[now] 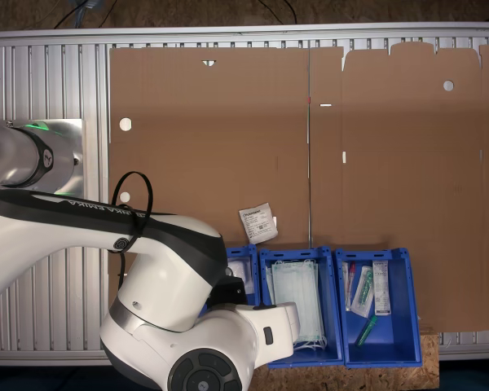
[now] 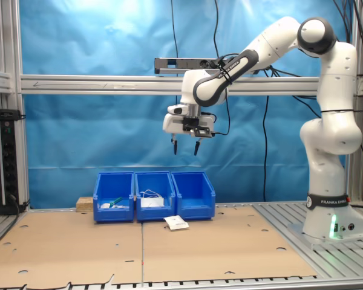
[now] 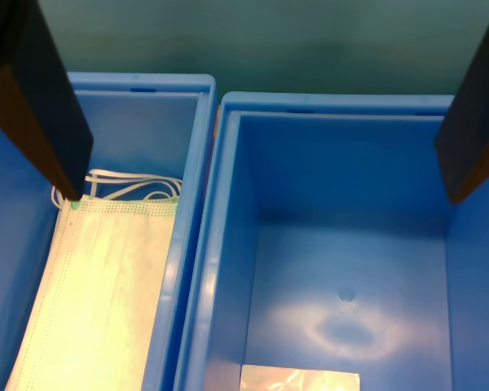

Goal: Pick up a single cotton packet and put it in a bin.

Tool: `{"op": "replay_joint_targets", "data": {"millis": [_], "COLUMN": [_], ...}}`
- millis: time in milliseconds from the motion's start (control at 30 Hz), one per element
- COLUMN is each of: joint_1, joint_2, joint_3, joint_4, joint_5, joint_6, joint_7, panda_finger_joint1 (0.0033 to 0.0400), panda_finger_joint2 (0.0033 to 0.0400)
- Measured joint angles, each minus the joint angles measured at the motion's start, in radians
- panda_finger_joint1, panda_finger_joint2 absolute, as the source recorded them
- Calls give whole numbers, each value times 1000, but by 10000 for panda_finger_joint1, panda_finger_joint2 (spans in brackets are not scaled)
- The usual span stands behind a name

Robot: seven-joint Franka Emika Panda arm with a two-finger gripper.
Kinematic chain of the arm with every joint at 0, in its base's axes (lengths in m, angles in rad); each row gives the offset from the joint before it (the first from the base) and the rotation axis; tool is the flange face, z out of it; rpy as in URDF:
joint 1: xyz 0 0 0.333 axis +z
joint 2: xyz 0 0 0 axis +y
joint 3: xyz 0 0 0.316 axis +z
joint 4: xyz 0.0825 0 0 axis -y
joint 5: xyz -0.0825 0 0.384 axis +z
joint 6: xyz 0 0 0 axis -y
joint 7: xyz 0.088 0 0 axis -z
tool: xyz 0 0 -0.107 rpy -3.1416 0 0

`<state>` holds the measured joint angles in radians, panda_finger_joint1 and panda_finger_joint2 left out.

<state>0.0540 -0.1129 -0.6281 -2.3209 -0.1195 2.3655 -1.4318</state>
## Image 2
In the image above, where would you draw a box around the printed white cotton packet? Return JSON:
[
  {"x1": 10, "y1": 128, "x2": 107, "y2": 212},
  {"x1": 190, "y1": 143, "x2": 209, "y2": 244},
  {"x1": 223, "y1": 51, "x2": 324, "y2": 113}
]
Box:
[{"x1": 164, "y1": 215, "x2": 190, "y2": 232}]

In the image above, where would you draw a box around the blue bin with cotton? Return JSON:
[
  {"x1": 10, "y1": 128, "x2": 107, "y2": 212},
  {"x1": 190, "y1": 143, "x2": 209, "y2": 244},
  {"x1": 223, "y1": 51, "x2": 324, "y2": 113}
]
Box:
[{"x1": 171, "y1": 171, "x2": 216, "y2": 221}]

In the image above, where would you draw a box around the grey power strip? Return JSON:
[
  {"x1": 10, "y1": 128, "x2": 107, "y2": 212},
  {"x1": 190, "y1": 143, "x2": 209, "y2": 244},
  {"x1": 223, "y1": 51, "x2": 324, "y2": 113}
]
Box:
[{"x1": 154, "y1": 57, "x2": 231, "y2": 75}]

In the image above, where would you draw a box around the stack of white face masks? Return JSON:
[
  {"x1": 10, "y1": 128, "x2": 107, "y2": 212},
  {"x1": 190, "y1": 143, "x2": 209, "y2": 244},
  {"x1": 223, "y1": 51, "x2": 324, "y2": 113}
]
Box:
[{"x1": 140, "y1": 189, "x2": 166, "y2": 208}]

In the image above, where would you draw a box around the blue bin with masks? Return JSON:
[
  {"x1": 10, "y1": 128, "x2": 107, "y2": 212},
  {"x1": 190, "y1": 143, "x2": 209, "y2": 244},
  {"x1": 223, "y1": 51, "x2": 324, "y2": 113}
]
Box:
[{"x1": 134, "y1": 171, "x2": 177, "y2": 223}]

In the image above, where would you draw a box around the long aluminium cross beam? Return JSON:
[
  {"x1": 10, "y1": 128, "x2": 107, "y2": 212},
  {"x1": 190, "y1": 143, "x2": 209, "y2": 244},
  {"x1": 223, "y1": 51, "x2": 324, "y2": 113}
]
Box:
[{"x1": 19, "y1": 75, "x2": 321, "y2": 96}]

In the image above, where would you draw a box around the blue bin with swab packets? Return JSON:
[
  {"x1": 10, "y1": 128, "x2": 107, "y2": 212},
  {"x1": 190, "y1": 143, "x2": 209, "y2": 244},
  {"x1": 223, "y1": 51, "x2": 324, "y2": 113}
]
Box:
[{"x1": 93, "y1": 172, "x2": 136, "y2": 224}]

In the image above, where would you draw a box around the brown cardboard sheet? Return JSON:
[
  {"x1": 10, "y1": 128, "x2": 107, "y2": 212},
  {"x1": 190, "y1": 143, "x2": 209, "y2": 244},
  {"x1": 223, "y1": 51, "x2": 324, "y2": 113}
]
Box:
[
  {"x1": 142, "y1": 205, "x2": 318, "y2": 283},
  {"x1": 0, "y1": 208, "x2": 145, "y2": 289}
]

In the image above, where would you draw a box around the chipboard wooden block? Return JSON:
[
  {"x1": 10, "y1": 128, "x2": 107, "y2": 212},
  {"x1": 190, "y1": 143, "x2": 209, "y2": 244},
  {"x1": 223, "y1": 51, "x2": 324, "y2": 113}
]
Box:
[{"x1": 76, "y1": 196, "x2": 95, "y2": 212}]

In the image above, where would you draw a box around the black socket rack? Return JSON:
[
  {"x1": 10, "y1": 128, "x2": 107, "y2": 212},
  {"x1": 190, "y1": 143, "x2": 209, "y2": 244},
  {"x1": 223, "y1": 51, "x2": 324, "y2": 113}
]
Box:
[{"x1": 0, "y1": 109, "x2": 27, "y2": 216}]

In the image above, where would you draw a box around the short aluminium beam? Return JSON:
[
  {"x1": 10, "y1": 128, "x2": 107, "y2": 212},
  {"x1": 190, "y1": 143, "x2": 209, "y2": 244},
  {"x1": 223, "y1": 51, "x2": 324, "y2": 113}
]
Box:
[{"x1": 0, "y1": 68, "x2": 21, "y2": 93}]

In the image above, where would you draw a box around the thin black hanging cable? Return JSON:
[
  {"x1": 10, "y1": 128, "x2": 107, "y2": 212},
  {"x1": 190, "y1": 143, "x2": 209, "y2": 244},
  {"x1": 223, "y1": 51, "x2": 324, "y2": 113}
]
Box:
[
  {"x1": 261, "y1": 68, "x2": 272, "y2": 202},
  {"x1": 214, "y1": 0, "x2": 220, "y2": 60},
  {"x1": 170, "y1": 0, "x2": 180, "y2": 105}
]

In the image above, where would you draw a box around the black cable tie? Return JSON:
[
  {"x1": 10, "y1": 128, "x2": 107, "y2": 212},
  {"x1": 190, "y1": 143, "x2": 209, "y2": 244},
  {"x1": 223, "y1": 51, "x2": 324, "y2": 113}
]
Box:
[{"x1": 319, "y1": 108, "x2": 357, "y2": 115}]

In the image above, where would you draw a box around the aluminium frame post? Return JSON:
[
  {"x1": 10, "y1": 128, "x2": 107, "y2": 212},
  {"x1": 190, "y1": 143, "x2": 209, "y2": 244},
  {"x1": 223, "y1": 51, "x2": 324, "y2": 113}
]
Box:
[
  {"x1": 0, "y1": 0, "x2": 30, "y2": 209},
  {"x1": 347, "y1": 0, "x2": 363, "y2": 203}
]

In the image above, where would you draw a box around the black rack cable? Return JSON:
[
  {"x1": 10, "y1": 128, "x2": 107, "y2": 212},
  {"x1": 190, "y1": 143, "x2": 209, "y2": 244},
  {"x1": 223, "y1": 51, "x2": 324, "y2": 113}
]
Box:
[{"x1": 7, "y1": 195, "x2": 30, "y2": 226}]

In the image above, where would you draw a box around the black cable bundle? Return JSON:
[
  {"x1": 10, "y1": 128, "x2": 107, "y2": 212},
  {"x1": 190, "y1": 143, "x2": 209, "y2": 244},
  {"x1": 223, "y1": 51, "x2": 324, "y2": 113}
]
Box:
[{"x1": 332, "y1": 0, "x2": 363, "y2": 182}]

